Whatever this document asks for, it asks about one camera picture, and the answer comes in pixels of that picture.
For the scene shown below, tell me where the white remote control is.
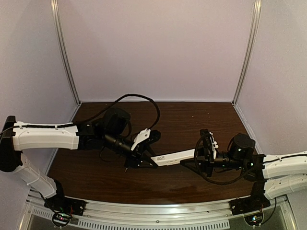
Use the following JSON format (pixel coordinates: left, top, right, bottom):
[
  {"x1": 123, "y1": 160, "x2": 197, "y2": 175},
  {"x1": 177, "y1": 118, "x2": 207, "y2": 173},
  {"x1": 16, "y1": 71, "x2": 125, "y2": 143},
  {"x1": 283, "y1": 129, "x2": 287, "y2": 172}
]
[{"x1": 151, "y1": 149, "x2": 195, "y2": 167}]

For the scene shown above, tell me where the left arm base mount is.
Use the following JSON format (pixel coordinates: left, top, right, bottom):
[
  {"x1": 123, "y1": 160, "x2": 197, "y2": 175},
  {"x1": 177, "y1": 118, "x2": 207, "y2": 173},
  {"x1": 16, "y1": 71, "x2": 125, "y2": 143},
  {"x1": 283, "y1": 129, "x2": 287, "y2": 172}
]
[{"x1": 42, "y1": 197, "x2": 86, "y2": 229}]

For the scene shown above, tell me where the black cable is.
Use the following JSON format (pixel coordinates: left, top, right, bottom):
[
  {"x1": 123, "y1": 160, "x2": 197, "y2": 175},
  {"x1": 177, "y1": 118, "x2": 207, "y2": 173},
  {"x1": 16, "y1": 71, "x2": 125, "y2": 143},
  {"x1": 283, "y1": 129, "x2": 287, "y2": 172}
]
[
  {"x1": 71, "y1": 93, "x2": 161, "y2": 135},
  {"x1": 194, "y1": 138, "x2": 255, "y2": 185}
]

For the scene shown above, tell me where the right black cable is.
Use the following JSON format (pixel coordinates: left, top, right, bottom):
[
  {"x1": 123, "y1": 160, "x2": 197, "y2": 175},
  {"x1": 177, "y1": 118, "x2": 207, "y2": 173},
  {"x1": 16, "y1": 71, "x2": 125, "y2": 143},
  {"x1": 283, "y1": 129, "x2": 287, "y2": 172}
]
[{"x1": 194, "y1": 138, "x2": 255, "y2": 185}]

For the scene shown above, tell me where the front aluminium rail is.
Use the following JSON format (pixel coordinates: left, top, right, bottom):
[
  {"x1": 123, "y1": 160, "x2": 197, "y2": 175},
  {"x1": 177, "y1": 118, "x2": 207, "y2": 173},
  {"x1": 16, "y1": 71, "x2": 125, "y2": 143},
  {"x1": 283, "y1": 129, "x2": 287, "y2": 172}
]
[{"x1": 24, "y1": 194, "x2": 293, "y2": 230}]

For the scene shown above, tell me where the left aluminium frame post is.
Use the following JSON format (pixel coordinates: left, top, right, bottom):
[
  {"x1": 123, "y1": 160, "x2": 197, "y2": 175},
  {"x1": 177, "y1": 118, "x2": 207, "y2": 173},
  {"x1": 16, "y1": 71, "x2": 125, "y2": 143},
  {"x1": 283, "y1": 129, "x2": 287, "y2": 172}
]
[{"x1": 50, "y1": 0, "x2": 81, "y2": 105}]

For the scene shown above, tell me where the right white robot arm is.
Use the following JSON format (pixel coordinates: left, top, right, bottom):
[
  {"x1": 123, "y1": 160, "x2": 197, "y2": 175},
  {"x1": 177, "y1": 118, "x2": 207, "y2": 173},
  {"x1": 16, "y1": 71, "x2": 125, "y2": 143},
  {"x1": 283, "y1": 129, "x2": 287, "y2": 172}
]
[{"x1": 169, "y1": 130, "x2": 307, "y2": 200}]

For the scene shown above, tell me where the aluminium frame post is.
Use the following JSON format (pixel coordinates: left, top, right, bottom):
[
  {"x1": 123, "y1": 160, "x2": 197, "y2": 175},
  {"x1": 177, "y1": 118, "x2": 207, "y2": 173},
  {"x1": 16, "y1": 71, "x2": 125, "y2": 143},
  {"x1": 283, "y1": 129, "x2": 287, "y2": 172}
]
[
  {"x1": 50, "y1": 0, "x2": 81, "y2": 105},
  {"x1": 232, "y1": 0, "x2": 262, "y2": 106}
]

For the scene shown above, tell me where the right aluminium frame post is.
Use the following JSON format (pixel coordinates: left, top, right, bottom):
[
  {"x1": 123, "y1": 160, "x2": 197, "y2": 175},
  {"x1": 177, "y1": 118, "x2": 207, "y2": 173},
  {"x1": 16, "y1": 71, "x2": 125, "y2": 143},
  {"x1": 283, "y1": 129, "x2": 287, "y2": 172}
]
[{"x1": 232, "y1": 0, "x2": 262, "y2": 106}]

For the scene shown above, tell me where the left black cable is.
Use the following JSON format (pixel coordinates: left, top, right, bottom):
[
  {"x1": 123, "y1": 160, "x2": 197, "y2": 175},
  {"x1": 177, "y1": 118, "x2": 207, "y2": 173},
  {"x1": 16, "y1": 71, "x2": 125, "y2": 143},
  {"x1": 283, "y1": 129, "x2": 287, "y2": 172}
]
[{"x1": 71, "y1": 93, "x2": 161, "y2": 135}]

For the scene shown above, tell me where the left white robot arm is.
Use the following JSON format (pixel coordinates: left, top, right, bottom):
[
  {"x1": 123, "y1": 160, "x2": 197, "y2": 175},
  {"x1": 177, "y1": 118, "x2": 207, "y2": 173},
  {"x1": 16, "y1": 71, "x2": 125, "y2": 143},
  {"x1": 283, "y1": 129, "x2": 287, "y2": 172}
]
[{"x1": 0, "y1": 108, "x2": 161, "y2": 210}]

